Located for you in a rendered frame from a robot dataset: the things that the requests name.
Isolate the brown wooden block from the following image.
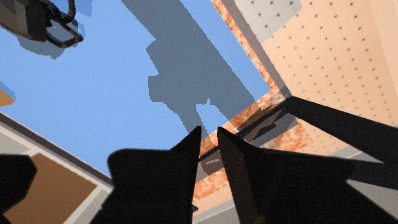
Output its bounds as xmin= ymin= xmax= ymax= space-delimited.
xmin=0 ymin=88 xmax=16 ymax=107

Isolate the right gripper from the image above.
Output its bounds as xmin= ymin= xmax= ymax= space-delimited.
xmin=0 ymin=0 xmax=50 ymax=42

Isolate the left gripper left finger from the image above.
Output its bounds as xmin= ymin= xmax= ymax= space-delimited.
xmin=107 ymin=126 xmax=202 ymax=224

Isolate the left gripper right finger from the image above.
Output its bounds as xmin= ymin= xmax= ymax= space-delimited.
xmin=217 ymin=127 xmax=354 ymax=224

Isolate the blue mat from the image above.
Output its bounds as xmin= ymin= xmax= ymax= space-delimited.
xmin=0 ymin=0 xmax=271 ymax=177

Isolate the dark brown rope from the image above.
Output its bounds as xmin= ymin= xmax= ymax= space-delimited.
xmin=37 ymin=0 xmax=82 ymax=48

